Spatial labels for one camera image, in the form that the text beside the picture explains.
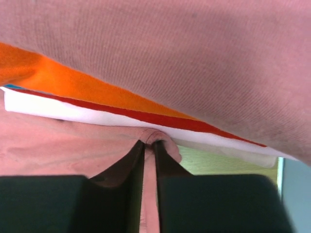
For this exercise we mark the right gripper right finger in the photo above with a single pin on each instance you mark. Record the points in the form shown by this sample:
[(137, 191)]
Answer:
[(242, 203)]

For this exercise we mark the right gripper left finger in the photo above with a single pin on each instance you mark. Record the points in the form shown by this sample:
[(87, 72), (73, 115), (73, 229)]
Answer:
[(109, 202)]

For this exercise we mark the pink t-shirt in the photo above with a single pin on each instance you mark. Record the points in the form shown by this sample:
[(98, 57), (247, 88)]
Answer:
[(33, 145)]

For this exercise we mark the folded pink shirt on stack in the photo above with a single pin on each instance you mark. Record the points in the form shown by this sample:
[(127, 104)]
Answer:
[(243, 66)]

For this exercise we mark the folded light pink shirt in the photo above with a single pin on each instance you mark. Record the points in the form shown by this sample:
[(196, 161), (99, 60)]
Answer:
[(40, 106)]

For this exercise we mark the folded red shirt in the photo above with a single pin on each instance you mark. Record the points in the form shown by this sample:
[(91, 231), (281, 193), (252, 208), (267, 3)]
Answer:
[(169, 121)]

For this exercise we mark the folded blue shirt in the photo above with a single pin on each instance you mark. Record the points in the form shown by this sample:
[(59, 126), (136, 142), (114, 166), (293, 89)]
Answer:
[(14, 86)]

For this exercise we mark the folded orange shirt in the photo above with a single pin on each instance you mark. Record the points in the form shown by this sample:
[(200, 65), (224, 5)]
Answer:
[(40, 74)]

